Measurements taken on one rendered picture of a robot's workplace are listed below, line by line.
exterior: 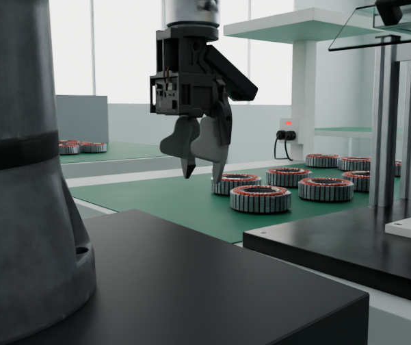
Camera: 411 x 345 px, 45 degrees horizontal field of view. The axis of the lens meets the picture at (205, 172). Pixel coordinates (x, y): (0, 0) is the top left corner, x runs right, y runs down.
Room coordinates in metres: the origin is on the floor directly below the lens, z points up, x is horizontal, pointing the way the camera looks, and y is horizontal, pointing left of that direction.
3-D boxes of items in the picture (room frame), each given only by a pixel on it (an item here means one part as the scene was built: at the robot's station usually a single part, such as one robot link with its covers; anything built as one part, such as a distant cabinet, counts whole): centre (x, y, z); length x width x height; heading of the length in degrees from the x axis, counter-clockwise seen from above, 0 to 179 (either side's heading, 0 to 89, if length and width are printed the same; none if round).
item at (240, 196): (0.90, -0.10, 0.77); 0.11 x 0.11 x 0.04
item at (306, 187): (1.01, -0.25, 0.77); 0.11 x 0.11 x 0.04
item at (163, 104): (0.70, 0.02, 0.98); 0.09 x 0.08 x 0.12; 129
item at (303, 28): (1.61, -0.31, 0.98); 0.37 x 0.35 x 0.46; 39
